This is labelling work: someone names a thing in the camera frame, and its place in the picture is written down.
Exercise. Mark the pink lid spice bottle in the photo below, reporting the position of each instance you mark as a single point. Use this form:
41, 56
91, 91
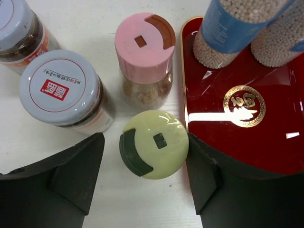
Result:
145, 44

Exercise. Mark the sauce jar white lid front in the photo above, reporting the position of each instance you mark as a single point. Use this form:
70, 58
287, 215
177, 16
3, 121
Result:
61, 88

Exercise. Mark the tall jar silver lid front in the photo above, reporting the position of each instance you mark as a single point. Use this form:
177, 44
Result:
230, 25

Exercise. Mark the red rectangular serving tray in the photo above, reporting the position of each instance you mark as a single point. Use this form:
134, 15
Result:
250, 112

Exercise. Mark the sauce jar white lid back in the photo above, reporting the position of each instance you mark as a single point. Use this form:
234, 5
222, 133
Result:
23, 36

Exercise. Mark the tall jar silver lid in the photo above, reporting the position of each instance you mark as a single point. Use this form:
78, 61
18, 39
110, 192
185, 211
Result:
230, 25
283, 39

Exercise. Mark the yellow-green lid spice bottle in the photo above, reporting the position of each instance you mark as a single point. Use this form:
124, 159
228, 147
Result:
154, 144

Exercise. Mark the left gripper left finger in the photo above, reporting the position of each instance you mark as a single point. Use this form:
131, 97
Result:
55, 192

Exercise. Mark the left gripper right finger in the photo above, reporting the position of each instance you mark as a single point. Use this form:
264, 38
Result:
228, 193

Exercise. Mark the sauce jar white lid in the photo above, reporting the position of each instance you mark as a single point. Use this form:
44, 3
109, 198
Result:
61, 88
23, 36

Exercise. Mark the tall jar silver lid back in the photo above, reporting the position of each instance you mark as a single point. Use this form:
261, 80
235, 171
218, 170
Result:
283, 39

